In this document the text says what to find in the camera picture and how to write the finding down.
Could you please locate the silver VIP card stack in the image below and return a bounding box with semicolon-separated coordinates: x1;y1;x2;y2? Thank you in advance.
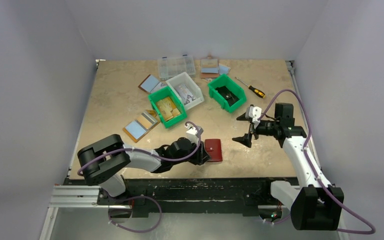
174;83;197;106

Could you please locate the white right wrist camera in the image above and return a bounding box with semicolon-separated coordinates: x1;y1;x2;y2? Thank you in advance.
245;104;262;126

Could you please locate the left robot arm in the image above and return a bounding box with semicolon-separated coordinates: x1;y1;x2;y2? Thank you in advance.
77;134;211;205

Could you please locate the black VIP card stack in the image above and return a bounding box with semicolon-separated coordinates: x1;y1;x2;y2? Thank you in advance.
216;86;239;107

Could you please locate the white plastic bin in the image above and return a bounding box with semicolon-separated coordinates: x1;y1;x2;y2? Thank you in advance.
165;72;205;111

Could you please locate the tan open card holder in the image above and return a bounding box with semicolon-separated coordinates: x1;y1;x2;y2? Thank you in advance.
122;109;161;143

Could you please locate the clear compartment organizer box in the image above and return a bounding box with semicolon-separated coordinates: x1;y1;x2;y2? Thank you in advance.
157;54;196;81

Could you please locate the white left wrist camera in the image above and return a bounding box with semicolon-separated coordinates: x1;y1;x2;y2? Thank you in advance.
185;123;204;144

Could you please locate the red card holder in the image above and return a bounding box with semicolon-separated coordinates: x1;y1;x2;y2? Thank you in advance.
204;138;223;163

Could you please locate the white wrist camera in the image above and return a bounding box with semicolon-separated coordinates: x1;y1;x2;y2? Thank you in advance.
185;123;204;144
245;104;262;126

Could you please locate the green bin with gold cards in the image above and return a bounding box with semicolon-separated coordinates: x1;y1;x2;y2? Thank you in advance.
148;86;187;129

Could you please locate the yellow black screwdriver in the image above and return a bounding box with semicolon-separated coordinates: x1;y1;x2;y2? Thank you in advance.
235;76;266;99

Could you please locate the brown open card holder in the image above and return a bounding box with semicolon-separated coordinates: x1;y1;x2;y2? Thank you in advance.
138;74;167;95

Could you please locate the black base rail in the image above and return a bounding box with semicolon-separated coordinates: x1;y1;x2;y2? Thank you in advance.
64;177;280;218

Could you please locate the green bin with black cards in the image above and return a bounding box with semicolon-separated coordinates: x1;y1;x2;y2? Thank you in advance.
207;74;247;113

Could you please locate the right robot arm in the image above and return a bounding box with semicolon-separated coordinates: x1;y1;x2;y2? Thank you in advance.
232;103;344;231

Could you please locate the aluminium frame rail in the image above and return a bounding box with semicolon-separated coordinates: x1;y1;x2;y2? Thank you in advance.
48;185;130;209

